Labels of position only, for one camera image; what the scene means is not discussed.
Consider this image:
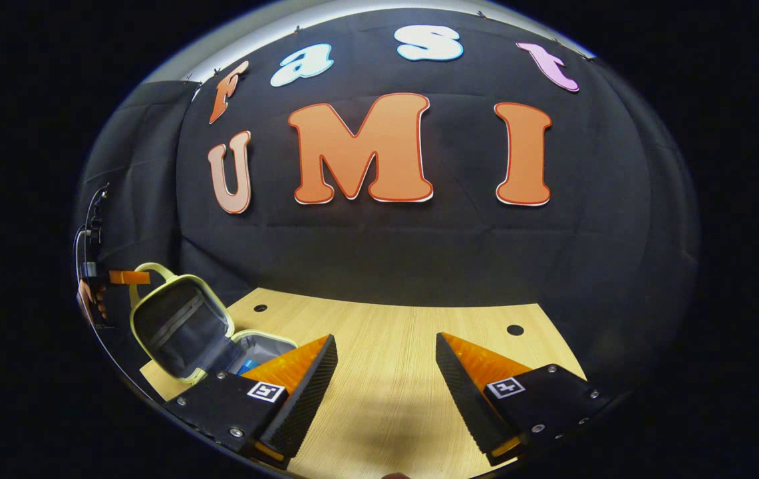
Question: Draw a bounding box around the black backdrop cloth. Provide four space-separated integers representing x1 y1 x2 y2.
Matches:
73 7 700 400

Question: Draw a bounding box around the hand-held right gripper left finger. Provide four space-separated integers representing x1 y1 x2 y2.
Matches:
164 333 340 470

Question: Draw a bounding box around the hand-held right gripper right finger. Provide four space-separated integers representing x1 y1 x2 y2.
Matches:
434 331 614 468

